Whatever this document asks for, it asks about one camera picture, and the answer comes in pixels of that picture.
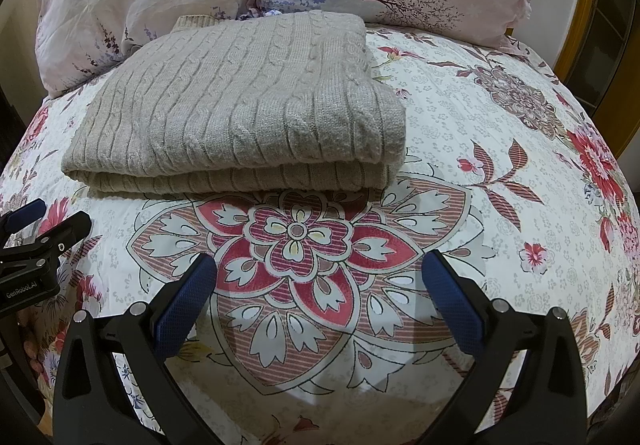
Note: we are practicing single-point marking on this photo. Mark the floral bed sheet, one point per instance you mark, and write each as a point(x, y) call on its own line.
point(450, 185)

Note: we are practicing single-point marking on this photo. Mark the yellow wooden door frame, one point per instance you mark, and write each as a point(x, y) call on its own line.
point(580, 25)

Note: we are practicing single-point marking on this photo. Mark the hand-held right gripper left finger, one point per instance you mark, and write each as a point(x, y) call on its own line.
point(182, 307)

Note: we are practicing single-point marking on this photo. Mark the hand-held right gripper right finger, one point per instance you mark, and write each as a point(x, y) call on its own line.
point(457, 307)

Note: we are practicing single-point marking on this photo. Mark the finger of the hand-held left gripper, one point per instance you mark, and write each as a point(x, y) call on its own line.
point(70, 231)
point(25, 216)

